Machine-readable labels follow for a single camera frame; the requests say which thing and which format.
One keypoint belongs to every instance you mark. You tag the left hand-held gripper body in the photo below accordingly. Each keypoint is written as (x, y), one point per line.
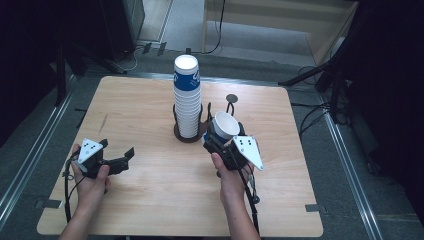
(91, 155)

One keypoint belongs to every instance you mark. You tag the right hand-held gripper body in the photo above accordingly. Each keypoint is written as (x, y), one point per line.
(246, 150)

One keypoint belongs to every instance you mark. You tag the cup rack with wooden base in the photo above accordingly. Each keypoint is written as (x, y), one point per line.
(201, 133)

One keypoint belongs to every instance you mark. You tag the white paper cup blue band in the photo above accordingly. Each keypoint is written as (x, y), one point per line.
(225, 126)

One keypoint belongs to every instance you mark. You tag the stack of paper cups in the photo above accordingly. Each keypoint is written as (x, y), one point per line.
(187, 100)

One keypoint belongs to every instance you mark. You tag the person's left hand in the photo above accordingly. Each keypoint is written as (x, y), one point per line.
(91, 186)

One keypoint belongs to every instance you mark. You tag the person's right hand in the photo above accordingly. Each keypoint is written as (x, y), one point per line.
(231, 183)

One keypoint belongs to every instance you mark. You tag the grey tape strip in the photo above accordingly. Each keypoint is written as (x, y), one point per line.
(52, 203)
(313, 208)

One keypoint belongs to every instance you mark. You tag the black metal stand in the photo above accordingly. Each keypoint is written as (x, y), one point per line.
(316, 75)

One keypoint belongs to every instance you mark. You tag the black cabinet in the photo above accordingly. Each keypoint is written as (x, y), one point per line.
(123, 26)

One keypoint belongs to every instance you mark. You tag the black curtain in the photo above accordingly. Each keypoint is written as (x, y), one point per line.
(390, 83)

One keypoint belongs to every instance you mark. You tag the metal floor rail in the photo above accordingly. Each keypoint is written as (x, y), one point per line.
(36, 146)
(350, 173)

